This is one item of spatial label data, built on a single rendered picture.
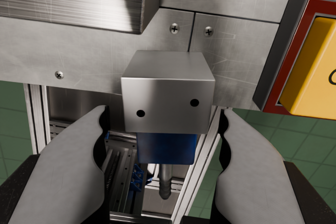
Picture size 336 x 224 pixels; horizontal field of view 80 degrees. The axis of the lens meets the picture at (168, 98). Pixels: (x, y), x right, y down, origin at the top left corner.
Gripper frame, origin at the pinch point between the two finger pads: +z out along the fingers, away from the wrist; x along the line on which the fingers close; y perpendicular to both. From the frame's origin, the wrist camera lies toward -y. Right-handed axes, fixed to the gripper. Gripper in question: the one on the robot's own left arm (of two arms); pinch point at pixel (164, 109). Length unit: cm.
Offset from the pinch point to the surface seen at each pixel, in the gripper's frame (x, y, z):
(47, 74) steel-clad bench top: -9.6, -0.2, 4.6
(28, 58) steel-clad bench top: -10.8, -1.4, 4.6
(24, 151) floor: -89, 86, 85
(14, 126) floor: -89, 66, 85
